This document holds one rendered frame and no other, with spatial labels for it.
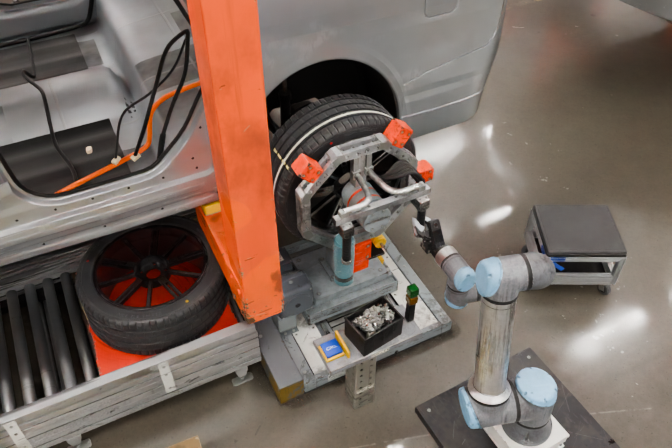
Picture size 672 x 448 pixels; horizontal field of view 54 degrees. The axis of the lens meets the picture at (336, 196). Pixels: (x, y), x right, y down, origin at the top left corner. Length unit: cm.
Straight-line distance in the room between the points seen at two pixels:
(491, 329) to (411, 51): 131
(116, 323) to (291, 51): 133
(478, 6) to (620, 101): 236
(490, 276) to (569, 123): 291
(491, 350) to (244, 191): 97
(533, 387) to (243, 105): 141
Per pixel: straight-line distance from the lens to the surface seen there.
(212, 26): 190
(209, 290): 296
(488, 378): 240
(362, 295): 333
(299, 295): 305
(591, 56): 572
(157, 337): 298
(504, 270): 210
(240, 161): 218
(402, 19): 288
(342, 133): 264
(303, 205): 267
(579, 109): 506
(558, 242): 350
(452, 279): 258
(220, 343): 296
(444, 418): 284
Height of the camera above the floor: 276
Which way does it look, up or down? 43 degrees down
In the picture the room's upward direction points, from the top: straight up
